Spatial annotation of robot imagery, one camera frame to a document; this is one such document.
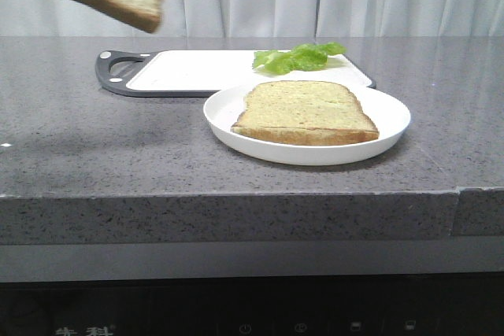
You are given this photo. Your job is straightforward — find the white round plate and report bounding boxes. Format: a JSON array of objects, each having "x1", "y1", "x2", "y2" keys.
[{"x1": 203, "y1": 85, "x2": 411, "y2": 166}]

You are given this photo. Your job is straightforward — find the white cutting board grey rim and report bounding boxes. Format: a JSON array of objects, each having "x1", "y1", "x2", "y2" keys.
[{"x1": 95, "y1": 50, "x2": 376, "y2": 98}]

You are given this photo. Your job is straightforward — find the black appliance front panel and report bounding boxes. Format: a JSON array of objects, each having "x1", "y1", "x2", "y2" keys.
[{"x1": 1, "y1": 273, "x2": 503, "y2": 335}]

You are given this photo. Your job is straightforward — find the green lettuce leaf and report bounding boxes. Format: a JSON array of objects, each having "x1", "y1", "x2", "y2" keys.
[{"x1": 252, "y1": 42, "x2": 347, "y2": 75}]

